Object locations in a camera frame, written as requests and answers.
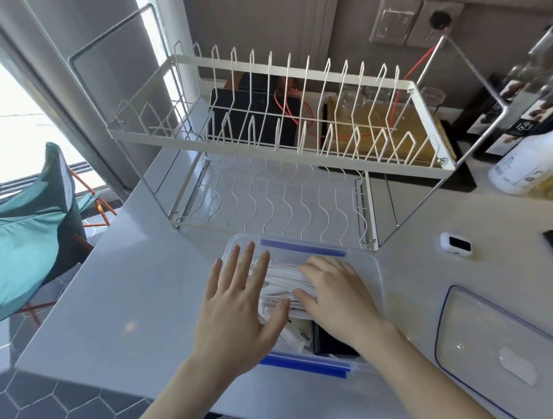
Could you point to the person's right forearm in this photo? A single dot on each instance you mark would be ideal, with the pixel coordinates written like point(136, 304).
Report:
point(423, 375)

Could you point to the teal folding chair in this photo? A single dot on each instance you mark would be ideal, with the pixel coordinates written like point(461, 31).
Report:
point(34, 233)

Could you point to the person's right thumb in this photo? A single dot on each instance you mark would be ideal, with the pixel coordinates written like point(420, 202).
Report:
point(306, 300)

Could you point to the black plug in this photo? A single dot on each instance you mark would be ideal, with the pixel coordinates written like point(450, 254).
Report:
point(440, 20)

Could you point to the window frame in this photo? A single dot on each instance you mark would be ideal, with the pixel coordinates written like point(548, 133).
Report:
point(52, 99)

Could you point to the white two-tier dish rack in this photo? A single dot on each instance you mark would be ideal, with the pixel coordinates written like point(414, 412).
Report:
point(276, 142)

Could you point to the person's left thumb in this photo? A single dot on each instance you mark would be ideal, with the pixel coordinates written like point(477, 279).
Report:
point(275, 317)

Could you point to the small white case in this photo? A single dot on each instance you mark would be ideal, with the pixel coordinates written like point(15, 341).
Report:
point(456, 245)

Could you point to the clear storage box blue clips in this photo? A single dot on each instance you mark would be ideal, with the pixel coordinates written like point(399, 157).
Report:
point(367, 276)

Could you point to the grey wall switch plate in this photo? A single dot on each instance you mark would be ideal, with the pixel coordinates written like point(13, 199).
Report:
point(395, 21)

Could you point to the black flat device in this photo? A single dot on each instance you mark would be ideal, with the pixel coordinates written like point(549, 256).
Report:
point(330, 343)

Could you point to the person's right hand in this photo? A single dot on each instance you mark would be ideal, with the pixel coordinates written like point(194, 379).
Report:
point(345, 306)

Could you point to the person's left hand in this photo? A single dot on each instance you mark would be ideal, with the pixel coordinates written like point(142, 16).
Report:
point(231, 319)

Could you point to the person's left little finger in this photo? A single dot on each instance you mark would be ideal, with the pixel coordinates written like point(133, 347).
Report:
point(214, 278)

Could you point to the white labelled charger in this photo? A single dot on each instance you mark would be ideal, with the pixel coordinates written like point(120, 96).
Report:
point(300, 332)

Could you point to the person's left middle finger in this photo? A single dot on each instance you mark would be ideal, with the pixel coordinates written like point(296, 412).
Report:
point(245, 265)

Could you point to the grey wall socket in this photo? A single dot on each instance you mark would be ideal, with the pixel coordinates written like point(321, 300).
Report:
point(425, 30)

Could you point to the clear drinking glass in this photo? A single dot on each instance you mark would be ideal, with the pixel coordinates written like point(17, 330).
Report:
point(432, 100)

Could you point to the black printed box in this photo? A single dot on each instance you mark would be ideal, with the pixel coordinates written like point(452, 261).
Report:
point(518, 112)

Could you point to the clear plastic box lid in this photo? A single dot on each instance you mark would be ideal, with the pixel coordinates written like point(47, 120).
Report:
point(475, 328)

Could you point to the white plastic bottle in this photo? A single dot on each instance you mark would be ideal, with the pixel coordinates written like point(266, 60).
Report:
point(525, 166)

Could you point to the person's left forearm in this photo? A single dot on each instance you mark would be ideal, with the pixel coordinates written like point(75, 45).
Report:
point(194, 388)

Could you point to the black appliance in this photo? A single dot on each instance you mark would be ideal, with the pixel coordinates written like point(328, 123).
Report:
point(259, 116)

